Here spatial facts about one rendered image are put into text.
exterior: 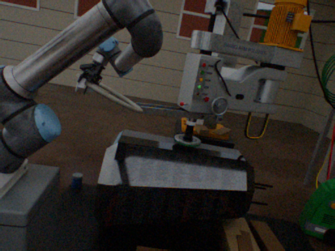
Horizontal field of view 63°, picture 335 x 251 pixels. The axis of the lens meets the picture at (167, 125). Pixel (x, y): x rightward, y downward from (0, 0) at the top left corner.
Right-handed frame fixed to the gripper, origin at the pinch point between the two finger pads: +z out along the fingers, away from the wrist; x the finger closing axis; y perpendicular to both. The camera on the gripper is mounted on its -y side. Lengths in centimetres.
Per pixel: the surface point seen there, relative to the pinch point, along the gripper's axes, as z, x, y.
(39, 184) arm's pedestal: 38, -30, 41
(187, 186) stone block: 23, 68, 64
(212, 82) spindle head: -50, 68, 39
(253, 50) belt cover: -86, 81, 47
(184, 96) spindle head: -31, 66, 25
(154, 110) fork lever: -11, 47, 21
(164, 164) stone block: 19, 62, 42
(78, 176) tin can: 90, 90, -47
